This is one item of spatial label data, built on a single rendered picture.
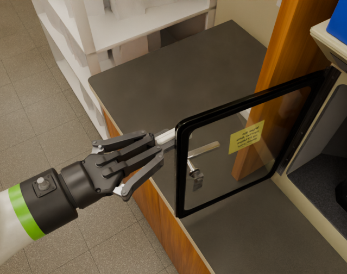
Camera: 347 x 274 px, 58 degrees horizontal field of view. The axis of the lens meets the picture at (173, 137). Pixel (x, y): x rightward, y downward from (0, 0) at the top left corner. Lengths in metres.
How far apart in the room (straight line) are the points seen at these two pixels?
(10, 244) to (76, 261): 1.39
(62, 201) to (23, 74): 2.40
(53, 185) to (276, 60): 0.43
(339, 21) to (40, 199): 0.48
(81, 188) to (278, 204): 0.61
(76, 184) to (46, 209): 0.05
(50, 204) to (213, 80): 0.85
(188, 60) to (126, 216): 1.04
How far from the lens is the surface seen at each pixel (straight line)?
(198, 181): 0.65
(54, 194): 0.51
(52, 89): 2.64
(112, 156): 0.55
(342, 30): 0.49
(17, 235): 0.52
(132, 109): 1.11
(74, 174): 0.52
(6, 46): 3.21
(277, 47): 0.60
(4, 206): 0.52
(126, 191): 0.52
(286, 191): 0.97
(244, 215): 0.93
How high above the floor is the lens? 1.78
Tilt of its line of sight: 55 degrees down
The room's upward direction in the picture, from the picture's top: straight up
